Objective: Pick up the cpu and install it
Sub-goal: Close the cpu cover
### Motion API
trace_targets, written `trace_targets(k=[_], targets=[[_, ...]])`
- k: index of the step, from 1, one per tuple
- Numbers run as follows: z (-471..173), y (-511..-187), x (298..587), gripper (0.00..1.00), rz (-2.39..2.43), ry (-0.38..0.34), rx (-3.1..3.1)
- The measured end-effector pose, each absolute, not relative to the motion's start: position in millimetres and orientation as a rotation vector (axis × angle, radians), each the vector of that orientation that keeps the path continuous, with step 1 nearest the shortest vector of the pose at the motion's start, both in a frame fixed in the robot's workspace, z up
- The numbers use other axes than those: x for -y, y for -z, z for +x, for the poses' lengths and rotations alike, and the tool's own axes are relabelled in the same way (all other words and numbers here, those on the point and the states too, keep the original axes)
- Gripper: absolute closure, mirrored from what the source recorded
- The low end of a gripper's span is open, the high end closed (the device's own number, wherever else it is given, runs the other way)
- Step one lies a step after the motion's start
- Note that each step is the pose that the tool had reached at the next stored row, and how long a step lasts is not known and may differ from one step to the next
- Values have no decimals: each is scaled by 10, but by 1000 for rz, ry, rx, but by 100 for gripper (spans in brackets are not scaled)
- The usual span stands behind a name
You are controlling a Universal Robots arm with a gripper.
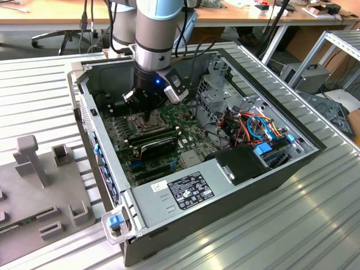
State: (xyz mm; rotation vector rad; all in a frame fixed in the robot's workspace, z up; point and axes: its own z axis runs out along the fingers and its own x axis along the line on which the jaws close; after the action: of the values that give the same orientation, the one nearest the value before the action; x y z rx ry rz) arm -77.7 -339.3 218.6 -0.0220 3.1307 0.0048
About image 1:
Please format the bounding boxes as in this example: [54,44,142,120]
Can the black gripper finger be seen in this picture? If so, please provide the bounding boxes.
[122,89,149,124]
[148,101,167,124]

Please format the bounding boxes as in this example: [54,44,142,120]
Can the metal socket cover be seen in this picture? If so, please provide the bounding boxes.
[131,111,167,134]

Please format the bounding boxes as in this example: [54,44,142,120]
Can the CPU socket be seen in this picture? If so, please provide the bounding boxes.
[128,110,168,136]

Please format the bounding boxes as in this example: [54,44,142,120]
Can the black RAM slot bank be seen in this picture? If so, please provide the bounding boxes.
[106,94,133,118]
[123,125,181,149]

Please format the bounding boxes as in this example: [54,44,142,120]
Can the black graphics card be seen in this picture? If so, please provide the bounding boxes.
[139,136,179,163]

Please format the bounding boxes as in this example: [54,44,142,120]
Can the green motherboard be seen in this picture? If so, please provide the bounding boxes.
[97,97,223,188]

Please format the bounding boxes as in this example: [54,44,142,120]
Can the black expansion slot bank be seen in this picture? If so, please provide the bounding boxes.
[128,159,178,186]

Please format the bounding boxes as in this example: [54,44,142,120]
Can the silver chipset heatsink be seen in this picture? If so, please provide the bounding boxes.
[179,151,205,169]

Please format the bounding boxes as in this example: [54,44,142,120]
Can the silver metal drive cage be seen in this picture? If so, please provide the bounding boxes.
[195,74,245,141]

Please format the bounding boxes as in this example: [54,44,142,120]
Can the grey power supply with label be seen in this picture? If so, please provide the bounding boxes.
[130,157,237,230]

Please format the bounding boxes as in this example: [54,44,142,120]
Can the office chair base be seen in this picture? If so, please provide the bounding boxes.
[30,29,99,56]

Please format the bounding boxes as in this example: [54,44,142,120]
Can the blue case latch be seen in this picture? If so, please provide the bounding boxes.
[108,215,124,229]

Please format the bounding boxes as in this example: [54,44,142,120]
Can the brown shoe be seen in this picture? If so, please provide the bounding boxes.
[237,30,261,46]

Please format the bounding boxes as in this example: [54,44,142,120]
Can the hard disk in blue carrier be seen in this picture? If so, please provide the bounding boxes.
[253,134,295,169]

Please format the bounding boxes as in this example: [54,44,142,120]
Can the open black PC case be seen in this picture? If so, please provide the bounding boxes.
[64,47,327,267]

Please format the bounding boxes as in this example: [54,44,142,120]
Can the white box red label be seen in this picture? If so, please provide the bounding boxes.
[249,3,271,17]

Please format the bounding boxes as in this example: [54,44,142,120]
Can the grey parts rack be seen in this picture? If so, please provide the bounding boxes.
[0,134,98,267]

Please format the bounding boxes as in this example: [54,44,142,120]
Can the black tripod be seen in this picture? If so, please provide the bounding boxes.
[255,0,292,59]

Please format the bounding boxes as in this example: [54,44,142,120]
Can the large brown cardboard box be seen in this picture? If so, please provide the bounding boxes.
[285,25,352,75]

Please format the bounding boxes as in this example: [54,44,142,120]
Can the green RAM stick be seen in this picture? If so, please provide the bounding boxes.
[0,216,39,234]

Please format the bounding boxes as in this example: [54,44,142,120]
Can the dark plastic case panel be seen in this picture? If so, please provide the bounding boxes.
[298,89,355,138]

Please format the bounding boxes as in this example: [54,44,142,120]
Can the brown cardboard tray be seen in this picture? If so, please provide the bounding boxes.
[302,2,343,19]

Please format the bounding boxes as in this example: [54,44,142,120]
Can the small brown cardboard box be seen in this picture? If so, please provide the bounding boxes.
[346,108,360,139]

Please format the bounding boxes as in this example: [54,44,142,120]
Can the silver camera on black bracket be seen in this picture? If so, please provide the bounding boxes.
[156,67,190,105]

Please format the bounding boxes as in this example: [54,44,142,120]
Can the black cable with plug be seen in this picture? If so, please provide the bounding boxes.
[78,0,116,54]

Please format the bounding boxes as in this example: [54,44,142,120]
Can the orange wire bundle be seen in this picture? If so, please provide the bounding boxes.
[218,111,284,147]

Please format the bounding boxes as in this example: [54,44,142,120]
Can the blue wire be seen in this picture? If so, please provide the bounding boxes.
[246,115,275,141]

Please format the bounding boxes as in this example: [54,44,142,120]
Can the clear plastic case handle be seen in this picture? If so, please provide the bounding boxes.
[100,205,133,246]

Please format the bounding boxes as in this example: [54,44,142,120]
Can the wooden desk white frame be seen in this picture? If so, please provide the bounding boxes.
[193,0,360,67]
[0,0,113,32]

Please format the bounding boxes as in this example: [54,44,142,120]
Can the grey box with handle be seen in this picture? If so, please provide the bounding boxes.
[280,62,331,95]

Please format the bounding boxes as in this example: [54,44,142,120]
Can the aluminium profile frame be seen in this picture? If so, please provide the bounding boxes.
[289,29,360,91]

